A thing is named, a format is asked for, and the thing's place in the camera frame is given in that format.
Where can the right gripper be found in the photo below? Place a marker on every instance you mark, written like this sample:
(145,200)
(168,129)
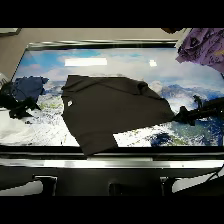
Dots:
(185,116)

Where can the dark brown T-shirt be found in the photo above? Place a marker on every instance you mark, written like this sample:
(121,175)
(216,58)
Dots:
(110,110)

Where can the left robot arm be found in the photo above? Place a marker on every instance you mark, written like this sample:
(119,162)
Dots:
(16,103)

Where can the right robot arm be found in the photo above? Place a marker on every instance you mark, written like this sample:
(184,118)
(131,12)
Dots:
(210,108)

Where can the purple garment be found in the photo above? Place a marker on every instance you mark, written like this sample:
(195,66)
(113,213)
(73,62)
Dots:
(203,46)

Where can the white garment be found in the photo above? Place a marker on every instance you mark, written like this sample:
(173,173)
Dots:
(10,128)

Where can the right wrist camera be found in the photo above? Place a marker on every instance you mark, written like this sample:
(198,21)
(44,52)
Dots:
(198,101)

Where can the silver frame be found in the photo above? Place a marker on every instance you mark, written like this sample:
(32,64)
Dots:
(110,163)

